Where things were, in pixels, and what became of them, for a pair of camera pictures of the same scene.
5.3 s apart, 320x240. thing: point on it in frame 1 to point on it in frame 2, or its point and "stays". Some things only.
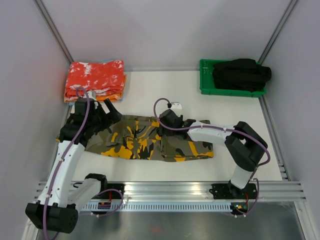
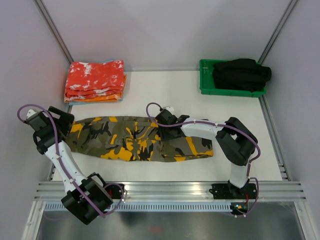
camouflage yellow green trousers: x=135 y=137 stays
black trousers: x=243 y=74 stays
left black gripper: x=111 y=118 to x=65 y=120
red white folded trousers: x=105 y=78 stays
